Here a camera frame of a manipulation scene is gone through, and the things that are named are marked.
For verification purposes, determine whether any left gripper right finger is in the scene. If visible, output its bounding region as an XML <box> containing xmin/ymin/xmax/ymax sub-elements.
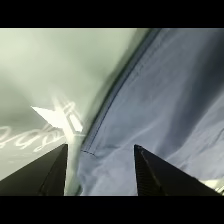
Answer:
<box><xmin>133</xmin><ymin>144</ymin><xmax>222</xmax><ymax>197</ymax></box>

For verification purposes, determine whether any blue shirt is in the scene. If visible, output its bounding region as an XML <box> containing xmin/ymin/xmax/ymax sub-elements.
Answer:
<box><xmin>77</xmin><ymin>27</ymin><xmax>224</xmax><ymax>197</ymax></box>

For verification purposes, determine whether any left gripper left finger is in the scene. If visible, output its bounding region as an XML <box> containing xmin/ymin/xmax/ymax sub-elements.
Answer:
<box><xmin>0</xmin><ymin>143</ymin><xmax>69</xmax><ymax>197</ymax></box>

